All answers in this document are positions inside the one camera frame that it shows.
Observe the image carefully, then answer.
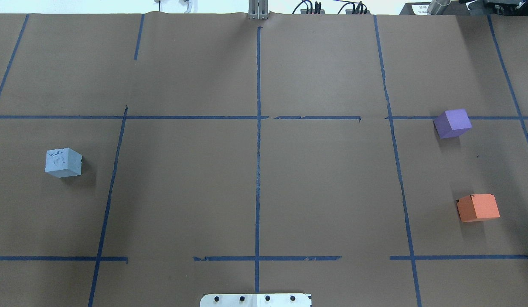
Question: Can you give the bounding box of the light blue foam block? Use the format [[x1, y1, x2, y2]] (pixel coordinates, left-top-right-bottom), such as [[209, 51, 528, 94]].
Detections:
[[44, 148, 82, 177]]

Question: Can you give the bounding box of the purple foam block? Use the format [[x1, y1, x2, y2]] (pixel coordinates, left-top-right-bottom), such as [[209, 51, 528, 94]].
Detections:
[[433, 109, 473, 139]]

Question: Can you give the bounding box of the orange foam block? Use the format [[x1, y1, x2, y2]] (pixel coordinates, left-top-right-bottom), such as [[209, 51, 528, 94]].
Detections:
[[456, 194, 500, 222]]

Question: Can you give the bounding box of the silver metal cylinder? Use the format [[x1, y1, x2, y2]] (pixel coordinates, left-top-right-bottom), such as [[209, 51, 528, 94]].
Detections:
[[426, 0, 451, 15]]

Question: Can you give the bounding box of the black box with label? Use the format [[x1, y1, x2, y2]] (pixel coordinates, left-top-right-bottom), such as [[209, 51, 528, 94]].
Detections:
[[399, 1, 468, 16]]

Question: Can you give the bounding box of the grey aluminium post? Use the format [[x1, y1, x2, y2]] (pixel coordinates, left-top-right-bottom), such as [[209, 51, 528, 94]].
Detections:
[[248, 0, 269, 20]]

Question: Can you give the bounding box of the white metal base plate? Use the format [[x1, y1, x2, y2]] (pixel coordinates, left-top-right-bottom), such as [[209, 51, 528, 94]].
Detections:
[[200, 293, 313, 307]]

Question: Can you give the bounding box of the black cable left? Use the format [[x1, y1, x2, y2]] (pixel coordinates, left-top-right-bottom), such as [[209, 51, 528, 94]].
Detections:
[[292, 0, 323, 15]]

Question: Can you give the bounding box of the black cable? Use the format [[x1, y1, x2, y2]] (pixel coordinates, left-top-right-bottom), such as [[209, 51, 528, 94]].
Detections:
[[337, 1, 372, 15], [292, 0, 323, 15]]

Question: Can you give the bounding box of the black cable right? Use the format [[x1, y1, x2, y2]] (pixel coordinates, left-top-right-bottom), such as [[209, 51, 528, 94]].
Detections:
[[337, 1, 372, 15]]

